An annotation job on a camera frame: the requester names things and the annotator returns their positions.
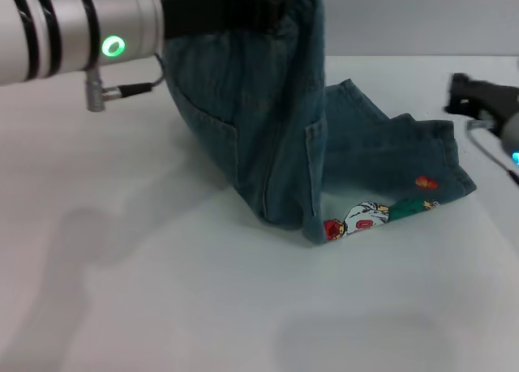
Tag blue denim shorts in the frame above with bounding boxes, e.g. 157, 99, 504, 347
164, 0, 476, 247

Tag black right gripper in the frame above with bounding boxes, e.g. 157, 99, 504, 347
444, 72, 519, 136

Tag left arm plug and cable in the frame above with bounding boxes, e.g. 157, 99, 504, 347
83, 53, 165, 113

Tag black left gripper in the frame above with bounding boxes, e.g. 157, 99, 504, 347
157, 0, 292, 40

